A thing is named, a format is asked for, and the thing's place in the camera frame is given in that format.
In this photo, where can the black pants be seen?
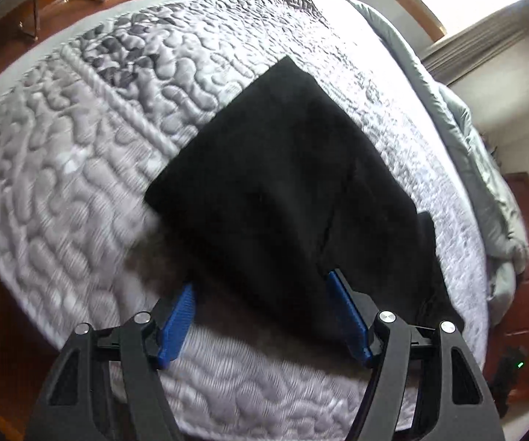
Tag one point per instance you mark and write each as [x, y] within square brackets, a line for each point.
[269, 193]

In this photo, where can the beige curtain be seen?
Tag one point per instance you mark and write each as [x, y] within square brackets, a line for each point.
[480, 46]

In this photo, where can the bed with grey quilted cover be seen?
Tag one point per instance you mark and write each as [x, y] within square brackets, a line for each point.
[62, 170]

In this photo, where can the wooden headboard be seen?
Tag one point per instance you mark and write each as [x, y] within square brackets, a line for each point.
[521, 206]

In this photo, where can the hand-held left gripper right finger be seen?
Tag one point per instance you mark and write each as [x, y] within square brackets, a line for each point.
[348, 319]

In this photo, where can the black mesh chair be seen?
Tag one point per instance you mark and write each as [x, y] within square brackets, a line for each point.
[34, 4]

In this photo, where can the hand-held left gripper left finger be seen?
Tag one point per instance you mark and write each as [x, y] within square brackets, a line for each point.
[179, 321]

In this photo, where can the grey duvet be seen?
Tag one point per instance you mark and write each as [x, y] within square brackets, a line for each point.
[475, 156]

